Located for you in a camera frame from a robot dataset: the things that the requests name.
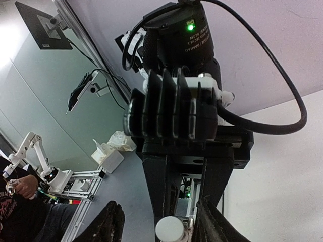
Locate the black wall monitor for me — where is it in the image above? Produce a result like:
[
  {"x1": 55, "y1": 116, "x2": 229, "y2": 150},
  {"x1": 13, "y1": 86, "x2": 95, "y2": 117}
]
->
[{"x1": 15, "y1": 1, "x2": 72, "y2": 50}]

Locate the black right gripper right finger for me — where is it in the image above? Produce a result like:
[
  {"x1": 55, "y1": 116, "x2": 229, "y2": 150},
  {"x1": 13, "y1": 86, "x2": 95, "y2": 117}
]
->
[{"x1": 192, "y1": 198, "x2": 249, "y2": 242}]

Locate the tablet on wall mount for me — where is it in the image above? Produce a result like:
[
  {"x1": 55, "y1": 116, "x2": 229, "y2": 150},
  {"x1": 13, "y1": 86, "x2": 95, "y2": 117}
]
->
[{"x1": 66, "y1": 69, "x2": 112, "y2": 114}]

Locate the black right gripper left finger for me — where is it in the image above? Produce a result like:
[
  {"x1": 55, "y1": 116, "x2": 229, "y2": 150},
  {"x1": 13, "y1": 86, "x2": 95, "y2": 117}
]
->
[{"x1": 83, "y1": 201, "x2": 125, "y2": 241}]

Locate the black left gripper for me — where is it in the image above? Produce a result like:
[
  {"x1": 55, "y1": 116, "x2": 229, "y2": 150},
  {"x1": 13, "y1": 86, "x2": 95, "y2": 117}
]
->
[{"x1": 122, "y1": 1, "x2": 253, "y2": 169}]

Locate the white tissue box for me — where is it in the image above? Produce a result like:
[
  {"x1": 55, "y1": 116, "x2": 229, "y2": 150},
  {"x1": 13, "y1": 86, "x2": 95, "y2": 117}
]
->
[{"x1": 91, "y1": 139, "x2": 124, "y2": 174}]

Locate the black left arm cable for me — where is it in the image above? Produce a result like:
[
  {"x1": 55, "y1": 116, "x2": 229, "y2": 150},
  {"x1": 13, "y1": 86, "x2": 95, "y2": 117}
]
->
[{"x1": 122, "y1": 0, "x2": 308, "y2": 136}]

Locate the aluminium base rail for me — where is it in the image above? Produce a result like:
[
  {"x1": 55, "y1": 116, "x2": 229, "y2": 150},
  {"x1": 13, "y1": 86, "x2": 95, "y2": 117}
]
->
[{"x1": 62, "y1": 168, "x2": 105, "y2": 241}]

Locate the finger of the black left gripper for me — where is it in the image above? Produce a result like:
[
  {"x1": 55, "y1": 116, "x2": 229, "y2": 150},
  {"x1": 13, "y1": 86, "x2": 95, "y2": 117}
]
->
[
  {"x1": 200, "y1": 157, "x2": 234, "y2": 207},
  {"x1": 141, "y1": 153, "x2": 182, "y2": 242}
]

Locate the crumpled white tissue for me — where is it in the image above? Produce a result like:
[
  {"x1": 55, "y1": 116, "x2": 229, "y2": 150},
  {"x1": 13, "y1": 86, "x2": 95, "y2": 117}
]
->
[{"x1": 107, "y1": 131, "x2": 137, "y2": 152}]

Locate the operator hand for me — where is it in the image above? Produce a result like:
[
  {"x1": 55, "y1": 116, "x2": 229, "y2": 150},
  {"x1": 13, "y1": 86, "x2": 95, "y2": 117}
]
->
[{"x1": 9, "y1": 175, "x2": 39, "y2": 200}]

